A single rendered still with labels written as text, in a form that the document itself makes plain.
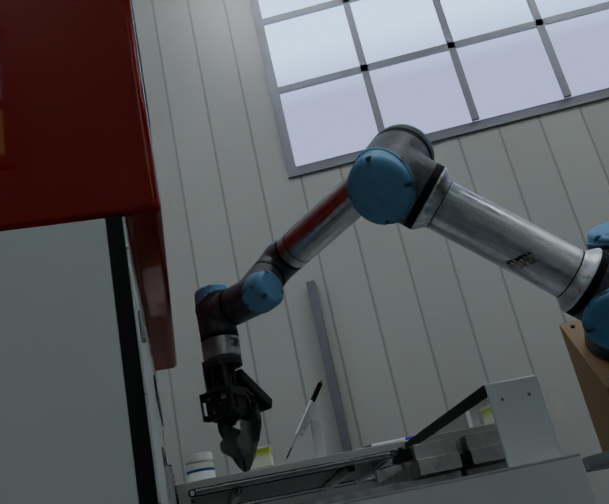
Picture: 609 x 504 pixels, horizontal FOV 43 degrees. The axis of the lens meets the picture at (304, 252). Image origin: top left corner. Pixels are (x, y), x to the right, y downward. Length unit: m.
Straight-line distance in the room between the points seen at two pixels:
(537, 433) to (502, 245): 0.31
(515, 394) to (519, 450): 0.09
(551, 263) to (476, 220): 0.13
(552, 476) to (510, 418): 0.12
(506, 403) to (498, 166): 2.63
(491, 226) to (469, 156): 2.65
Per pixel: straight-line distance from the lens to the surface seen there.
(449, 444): 1.49
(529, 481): 1.26
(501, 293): 3.65
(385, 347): 3.57
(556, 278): 1.28
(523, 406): 1.35
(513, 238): 1.26
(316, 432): 1.84
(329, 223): 1.47
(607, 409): 1.46
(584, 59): 4.21
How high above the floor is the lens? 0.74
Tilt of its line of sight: 22 degrees up
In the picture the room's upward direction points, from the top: 12 degrees counter-clockwise
